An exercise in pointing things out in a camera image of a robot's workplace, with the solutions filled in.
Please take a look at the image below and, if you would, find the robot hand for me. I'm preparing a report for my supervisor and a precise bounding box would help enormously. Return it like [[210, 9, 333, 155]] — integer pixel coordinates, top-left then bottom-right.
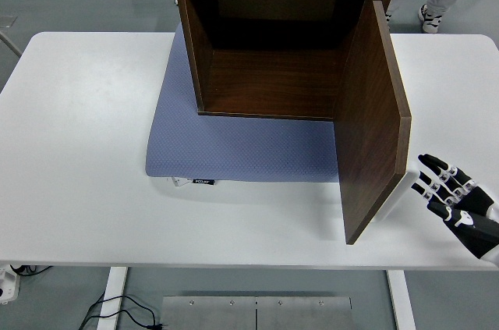
[[411, 153, 499, 268]]

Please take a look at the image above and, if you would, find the grey metal bar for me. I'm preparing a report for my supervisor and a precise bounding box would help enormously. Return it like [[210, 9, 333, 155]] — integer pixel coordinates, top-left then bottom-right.
[[0, 29, 23, 59]]

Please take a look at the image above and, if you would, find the white power strip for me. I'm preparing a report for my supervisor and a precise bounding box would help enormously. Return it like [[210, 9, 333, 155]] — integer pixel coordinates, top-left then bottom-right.
[[0, 263, 20, 303]]

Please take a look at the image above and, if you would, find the grey metal plate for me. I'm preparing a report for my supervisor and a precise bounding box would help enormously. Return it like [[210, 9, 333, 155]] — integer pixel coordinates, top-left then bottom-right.
[[161, 295, 352, 330]]

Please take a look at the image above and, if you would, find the blue-grey textured mat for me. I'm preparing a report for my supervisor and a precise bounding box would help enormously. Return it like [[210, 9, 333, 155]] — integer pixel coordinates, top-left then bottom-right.
[[145, 27, 341, 184]]

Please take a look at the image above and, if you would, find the white mat tag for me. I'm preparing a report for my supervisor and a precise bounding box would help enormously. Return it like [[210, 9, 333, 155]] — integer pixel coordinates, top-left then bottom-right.
[[168, 176, 193, 190]]

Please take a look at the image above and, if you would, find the brown wooden cabinet body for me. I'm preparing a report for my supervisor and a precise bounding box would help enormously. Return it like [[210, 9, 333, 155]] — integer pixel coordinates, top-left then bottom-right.
[[172, 0, 398, 121]]

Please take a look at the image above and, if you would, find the black cable at power strip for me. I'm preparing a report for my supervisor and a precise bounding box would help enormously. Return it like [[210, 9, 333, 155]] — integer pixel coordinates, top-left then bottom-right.
[[9, 264, 52, 277]]

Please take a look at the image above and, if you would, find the brown wooden cabinet door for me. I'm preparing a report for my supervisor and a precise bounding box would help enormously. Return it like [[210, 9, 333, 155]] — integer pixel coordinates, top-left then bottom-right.
[[334, 0, 413, 246]]

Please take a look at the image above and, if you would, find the black floor cable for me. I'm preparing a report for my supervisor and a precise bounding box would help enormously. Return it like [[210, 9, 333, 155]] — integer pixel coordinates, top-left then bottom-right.
[[77, 293, 165, 330]]

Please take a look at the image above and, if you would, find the white door handle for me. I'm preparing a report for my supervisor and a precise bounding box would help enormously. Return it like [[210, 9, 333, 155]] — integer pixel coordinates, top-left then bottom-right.
[[370, 161, 421, 225]]

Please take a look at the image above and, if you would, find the white table leg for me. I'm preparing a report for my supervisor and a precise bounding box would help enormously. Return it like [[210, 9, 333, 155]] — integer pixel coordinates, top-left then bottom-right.
[[386, 269, 417, 330], [95, 266, 129, 330]]

